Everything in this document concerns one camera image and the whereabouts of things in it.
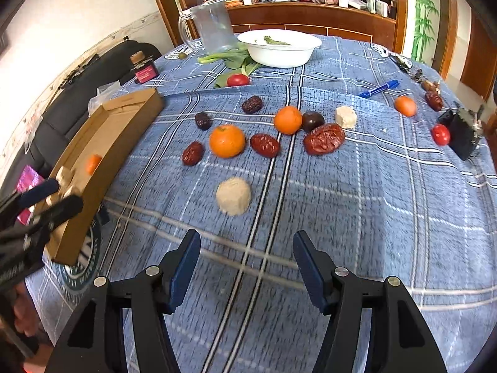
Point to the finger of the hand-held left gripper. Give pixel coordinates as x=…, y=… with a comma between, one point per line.
x=62, y=209
x=37, y=194

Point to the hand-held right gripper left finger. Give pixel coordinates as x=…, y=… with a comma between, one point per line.
x=186, y=272

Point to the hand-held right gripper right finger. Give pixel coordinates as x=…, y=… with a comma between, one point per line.
x=306, y=272

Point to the beige round cake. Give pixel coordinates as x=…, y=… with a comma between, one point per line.
x=64, y=175
x=70, y=191
x=233, y=196
x=346, y=117

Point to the brown cardboard box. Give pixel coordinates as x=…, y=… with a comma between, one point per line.
x=97, y=202

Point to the large red date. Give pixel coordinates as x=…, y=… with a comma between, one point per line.
x=324, y=138

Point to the large orange mandarin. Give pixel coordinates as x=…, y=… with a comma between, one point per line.
x=227, y=141

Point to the dark red date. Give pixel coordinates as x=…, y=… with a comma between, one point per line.
x=252, y=104

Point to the person's left hand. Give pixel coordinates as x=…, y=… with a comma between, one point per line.
x=27, y=311

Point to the blue plaid tablecloth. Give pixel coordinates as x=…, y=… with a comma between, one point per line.
x=349, y=209

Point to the black sofa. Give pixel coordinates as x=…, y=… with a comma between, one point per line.
x=58, y=97

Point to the clear plastic bag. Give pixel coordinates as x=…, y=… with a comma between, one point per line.
x=103, y=95

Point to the dark purple plum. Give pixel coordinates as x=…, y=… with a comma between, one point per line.
x=312, y=121
x=202, y=121

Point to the black ink bottle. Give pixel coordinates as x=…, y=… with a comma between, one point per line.
x=143, y=69

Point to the red cherry tomato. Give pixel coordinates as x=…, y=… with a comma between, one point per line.
x=441, y=135
x=237, y=80

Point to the small orange mandarin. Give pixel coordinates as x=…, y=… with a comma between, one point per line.
x=405, y=106

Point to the blue marker pen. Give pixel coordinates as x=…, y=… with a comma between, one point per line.
x=378, y=88

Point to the black metal device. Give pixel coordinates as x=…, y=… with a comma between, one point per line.
x=462, y=134

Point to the green leafy vegetables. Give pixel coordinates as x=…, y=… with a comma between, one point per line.
x=233, y=62

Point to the white bowl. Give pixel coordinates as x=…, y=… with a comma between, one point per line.
x=279, y=54

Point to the small brown item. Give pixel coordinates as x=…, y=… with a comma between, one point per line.
x=429, y=84

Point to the bunch of keys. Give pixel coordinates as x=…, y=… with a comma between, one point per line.
x=407, y=68

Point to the green leaf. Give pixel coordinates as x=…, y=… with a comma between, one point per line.
x=273, y=40

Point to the clear glass pitcher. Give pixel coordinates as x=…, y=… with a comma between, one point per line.
x=211, y=27

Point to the wooden counter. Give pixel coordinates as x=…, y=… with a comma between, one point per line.
x=310, y=15

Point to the bamboo wall sticker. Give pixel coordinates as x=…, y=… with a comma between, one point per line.
x=423, y=11

